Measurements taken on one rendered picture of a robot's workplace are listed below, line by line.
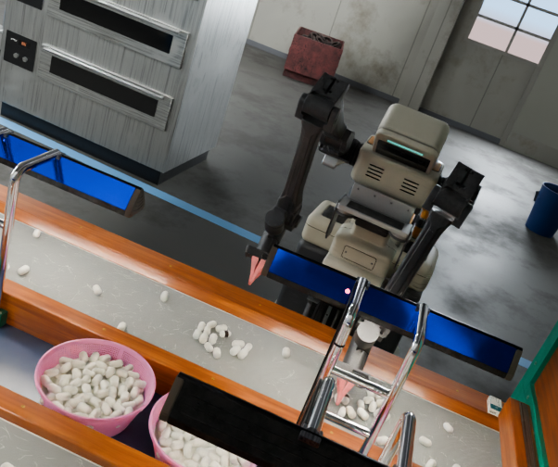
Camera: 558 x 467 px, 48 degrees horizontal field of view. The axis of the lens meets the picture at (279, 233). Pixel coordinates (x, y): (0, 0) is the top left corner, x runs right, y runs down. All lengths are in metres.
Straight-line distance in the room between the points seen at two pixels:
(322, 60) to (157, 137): 4.78
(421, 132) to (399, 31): 7.59
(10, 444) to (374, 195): 1.33
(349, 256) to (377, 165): 0.35
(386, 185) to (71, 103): 2.83
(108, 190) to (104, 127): 2.83
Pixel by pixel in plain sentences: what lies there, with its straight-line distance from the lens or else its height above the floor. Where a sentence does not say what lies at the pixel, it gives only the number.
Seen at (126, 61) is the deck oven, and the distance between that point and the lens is 4.26.
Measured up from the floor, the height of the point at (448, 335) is 1.08.
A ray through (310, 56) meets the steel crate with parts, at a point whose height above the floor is 0.37.
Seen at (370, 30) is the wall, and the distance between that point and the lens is 9.70.
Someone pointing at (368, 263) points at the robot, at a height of 0.84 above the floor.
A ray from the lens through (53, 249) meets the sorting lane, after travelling 1.99.
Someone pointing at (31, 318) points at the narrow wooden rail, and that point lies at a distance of 1.73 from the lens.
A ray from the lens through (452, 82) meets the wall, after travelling 9.58.
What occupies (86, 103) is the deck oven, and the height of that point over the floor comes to 0.35.
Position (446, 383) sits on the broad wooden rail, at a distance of 1.97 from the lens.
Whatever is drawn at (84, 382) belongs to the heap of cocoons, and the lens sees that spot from 1.55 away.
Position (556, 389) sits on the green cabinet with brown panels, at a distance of 1.81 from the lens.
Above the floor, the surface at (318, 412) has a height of 1.12.
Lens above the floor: 1.77
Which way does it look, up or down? 25 degrees down
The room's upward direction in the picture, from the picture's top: 20 degrees clockwise
